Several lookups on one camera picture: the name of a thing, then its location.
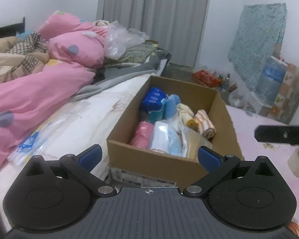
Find orange white striped towel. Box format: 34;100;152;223
194;110;216;140

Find bagged blue face masks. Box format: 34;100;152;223
149;121;183;158

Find yellow cream cloth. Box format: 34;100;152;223
177;103;199;131

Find pink plastic bag pack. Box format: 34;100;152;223
130;121;154;149

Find light blue towel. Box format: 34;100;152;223
148;94;181;124

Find blue pack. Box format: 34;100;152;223
140;87;167;113

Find white tissue pack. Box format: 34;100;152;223
180;126;212;160

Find patterned covered stand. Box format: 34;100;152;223
244;64;299;124

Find brown cardboard box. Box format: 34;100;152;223
107;77;242;188

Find clear zip bag on bed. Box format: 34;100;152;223
8;101;90;166

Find large water bottle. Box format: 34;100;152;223
255;56;287;105

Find red snack bag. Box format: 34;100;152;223
192;70;222;88

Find grey bed sheet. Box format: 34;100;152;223
70;49;171;102

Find blue floral cloth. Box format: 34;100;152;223
228;3;287;90

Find pink duvet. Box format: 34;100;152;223
0;11;107;168

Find green patterned pillow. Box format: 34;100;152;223
104;41;158;66

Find clear plastic bag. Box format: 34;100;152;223
104;21;149;60

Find brown checkered blanket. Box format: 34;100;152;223
0;32;50;84

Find grey curtain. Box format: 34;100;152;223
97;0;209;68

